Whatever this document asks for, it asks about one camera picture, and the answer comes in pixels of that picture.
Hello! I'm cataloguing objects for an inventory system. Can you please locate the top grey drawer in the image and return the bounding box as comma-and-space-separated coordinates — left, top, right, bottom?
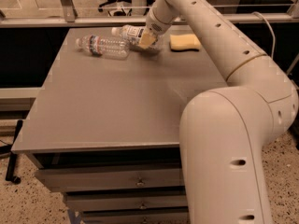
36, 163, 184, 192

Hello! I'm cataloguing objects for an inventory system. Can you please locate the white cable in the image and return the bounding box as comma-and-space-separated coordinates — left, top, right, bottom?
251, 11, 277, 60

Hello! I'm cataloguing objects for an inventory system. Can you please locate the yellow sponge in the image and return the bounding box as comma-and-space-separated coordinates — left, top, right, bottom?
170, 34, 202, 51

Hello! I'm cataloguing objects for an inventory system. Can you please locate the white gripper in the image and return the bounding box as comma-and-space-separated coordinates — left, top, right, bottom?
138, 9, 172, 49

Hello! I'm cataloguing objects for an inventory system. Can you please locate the blue label plastic bottle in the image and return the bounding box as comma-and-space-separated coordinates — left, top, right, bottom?
111, 24, 164, 52

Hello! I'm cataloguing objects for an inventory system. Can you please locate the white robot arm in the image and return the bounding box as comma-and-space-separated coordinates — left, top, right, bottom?
141, 0, 298, 224

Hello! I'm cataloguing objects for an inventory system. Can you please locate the middle grey drawer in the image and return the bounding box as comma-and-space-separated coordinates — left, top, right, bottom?
64, 189, 187, 212

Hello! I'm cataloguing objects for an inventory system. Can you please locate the grey drawer cabinet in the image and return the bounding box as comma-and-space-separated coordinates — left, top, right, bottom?
11, 25, 228, 224

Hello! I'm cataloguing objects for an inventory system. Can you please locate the metal railing frame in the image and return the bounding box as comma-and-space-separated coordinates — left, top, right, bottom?
0, 0, 299, 28

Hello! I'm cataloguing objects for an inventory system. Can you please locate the black floor stand leg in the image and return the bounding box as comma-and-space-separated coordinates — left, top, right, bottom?
6, 120, 23, 185

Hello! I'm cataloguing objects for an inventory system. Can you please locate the grey drawer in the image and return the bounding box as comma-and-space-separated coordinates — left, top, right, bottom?
36, 163, 184, 192
81, 207, 189, 224
64, 189, 187, 212

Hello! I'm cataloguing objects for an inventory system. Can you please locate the clear water bottle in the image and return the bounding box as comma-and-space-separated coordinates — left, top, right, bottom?
76, 35, 130, 60

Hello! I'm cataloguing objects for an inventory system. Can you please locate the bottom grey drawer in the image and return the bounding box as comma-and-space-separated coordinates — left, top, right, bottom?
81, 207, 189, 224

